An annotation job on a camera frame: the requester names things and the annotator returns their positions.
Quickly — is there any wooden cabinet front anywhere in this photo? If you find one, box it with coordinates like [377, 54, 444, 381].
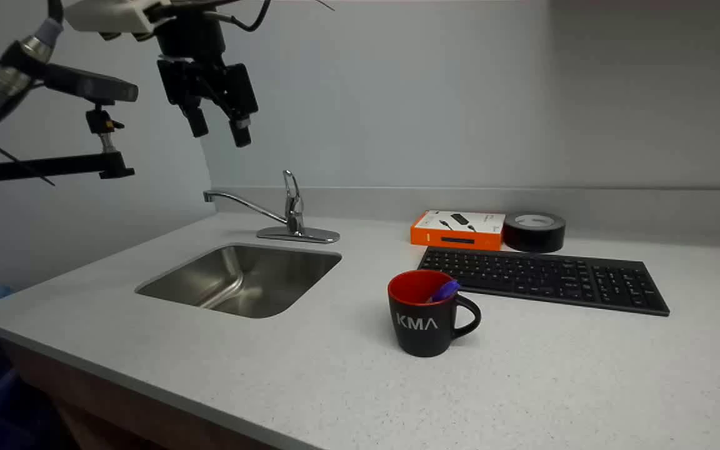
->
[3, 343, 272, 450]

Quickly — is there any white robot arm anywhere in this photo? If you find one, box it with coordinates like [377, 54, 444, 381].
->
[65, 0, 270, 148]

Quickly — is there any black tape roll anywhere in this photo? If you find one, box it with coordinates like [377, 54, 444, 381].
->
[503, 212, 564, 253]

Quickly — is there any black mug red inside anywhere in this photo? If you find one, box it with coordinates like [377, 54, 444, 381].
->
[387, 269, 483, 357]

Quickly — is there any stainless steel sink basin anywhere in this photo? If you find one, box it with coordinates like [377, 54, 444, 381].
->
[137, 246, 343, 319]

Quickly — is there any black camera on stand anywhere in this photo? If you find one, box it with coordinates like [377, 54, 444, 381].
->
[0, 41, 137, 104]

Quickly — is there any orange and white box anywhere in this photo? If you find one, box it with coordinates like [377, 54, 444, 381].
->
[410, 209, 505, 251]

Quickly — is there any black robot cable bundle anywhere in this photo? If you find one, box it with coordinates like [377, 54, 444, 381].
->
[0, 0, 68, 144]

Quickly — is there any chrome sink faucet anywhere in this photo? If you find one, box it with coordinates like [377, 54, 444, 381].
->
[202, 169, 339, 246]

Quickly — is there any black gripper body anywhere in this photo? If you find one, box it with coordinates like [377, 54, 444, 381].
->
[155, 13, 257, 121]

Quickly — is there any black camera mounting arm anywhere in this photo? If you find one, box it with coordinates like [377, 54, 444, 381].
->
[0, 103, 133, 182]

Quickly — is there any black keyboard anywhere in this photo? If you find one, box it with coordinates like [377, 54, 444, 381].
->
[420, 248, 670, 317]

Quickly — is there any purple marker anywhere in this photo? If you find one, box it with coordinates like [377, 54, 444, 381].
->
[429, 277, 459, 303]

